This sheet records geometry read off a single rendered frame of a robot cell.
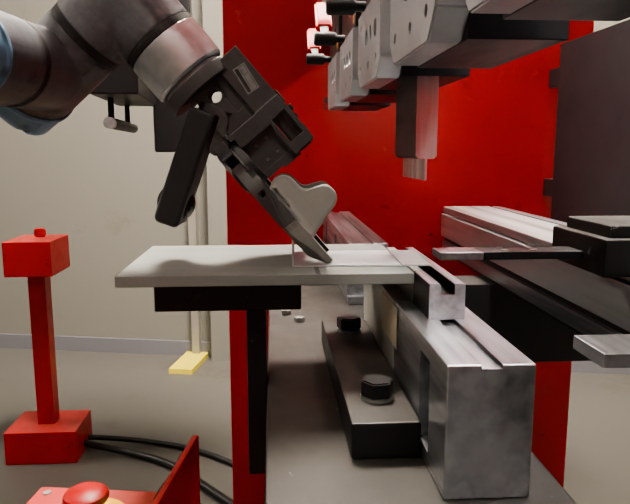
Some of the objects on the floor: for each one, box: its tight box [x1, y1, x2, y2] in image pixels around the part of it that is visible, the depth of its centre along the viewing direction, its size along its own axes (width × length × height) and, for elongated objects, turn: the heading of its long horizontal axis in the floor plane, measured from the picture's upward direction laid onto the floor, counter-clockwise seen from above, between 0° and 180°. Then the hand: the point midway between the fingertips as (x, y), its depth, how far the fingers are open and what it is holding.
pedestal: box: [1, 228, 92, 465], centre depth 232 cm, size 20×25×83 cm
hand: (314, 251), depth 64 cm, fingers open, 5 cm apart
